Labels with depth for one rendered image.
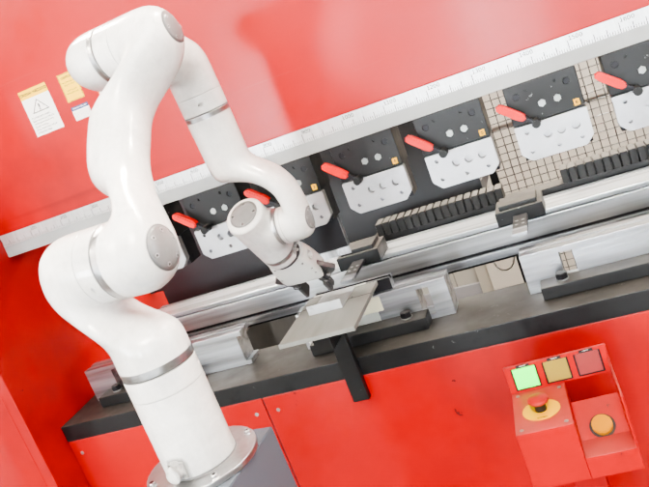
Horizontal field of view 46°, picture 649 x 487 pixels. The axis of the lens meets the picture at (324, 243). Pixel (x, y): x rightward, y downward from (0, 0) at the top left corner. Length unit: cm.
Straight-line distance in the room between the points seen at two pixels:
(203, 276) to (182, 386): 140
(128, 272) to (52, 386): 114
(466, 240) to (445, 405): 47
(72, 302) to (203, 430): 28
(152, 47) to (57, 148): 79
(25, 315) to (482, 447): 123
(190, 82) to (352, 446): 95
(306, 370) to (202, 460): 64
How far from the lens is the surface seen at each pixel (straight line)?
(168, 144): 188
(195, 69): 146
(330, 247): 184
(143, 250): 111
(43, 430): 218
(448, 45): 166
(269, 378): 187
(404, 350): 175
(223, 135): 148
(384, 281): 183
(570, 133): 168
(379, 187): 173
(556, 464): 151
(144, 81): 129
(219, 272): 255
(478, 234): 203
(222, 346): 202
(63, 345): 229
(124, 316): 122
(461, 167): 170
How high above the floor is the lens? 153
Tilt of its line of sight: 13 degrees down
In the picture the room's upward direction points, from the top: 21 degrees counter-clockwise
